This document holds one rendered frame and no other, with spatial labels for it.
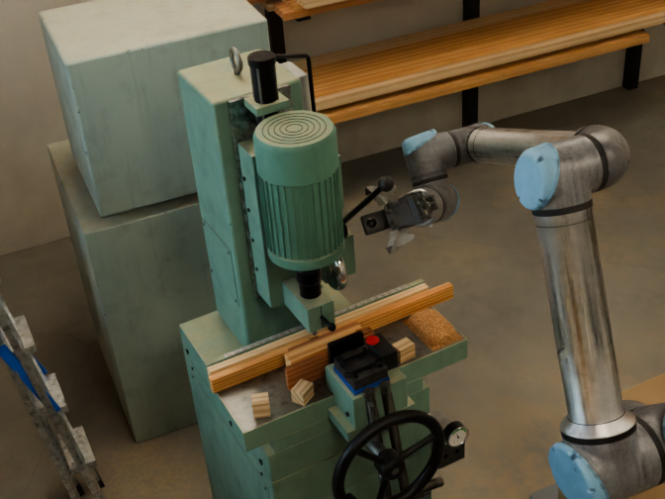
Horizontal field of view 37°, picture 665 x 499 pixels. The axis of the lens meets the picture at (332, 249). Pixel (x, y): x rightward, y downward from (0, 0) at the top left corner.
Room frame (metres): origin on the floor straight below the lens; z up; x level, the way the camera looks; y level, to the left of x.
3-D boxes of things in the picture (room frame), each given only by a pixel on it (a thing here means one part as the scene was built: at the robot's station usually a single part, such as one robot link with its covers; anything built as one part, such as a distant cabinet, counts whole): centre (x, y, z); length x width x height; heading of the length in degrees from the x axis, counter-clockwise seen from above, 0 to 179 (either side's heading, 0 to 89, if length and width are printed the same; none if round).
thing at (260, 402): (1.67, 0.19, 0.92); 0.04 x 0.04 x 0.04; 5
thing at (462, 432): (1.79, -0.27, 0.65); 0.06 x 0.04 x 0.08; 116
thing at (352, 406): (1.71, -0.05, 0.91); 0.15 x 0.14 x 0.09; 116
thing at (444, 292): (1.90, 0.01, 0.92); 0.67 x 0.02 x 0.04; 116
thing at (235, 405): (1.79, -0.01, 0.87); 0.61 x 0.30 x 0.06; 116
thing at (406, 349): (1.82, -0.15, 0.92); 0.04 x 0.03 x 0.04; 122
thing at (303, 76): (2.22, 0.07, 1.40); 0.10 x 0.06 x 0.16; 26
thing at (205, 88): (2.13, 0.19, 1.16); 0.22 x 0.22 x 0.72; 26
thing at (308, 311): (1.89, 0.07, 1.03); 0.14 x 0.07 x 0.09; 26
